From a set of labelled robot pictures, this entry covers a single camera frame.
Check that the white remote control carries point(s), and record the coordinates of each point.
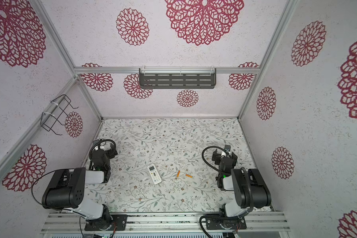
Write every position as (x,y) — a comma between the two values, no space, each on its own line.
(154,174)

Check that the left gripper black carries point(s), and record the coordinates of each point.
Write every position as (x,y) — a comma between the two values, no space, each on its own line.
(107,152)

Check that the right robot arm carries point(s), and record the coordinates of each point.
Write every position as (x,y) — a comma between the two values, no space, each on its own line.
(249,188)

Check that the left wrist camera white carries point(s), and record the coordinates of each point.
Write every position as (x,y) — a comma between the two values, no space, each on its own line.
(107,144)

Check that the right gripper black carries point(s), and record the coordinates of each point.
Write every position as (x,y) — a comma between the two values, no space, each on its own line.
(223,160)

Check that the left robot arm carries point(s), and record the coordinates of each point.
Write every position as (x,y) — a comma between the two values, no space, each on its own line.
(66,189)

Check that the dark grey wall shelf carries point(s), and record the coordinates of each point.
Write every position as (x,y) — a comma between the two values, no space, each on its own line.
(177,79)

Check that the black wire wall basket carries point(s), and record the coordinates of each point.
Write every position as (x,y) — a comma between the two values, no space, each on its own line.
(51,117)

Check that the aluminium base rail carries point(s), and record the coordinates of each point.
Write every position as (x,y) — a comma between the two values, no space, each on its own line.
(180,222)

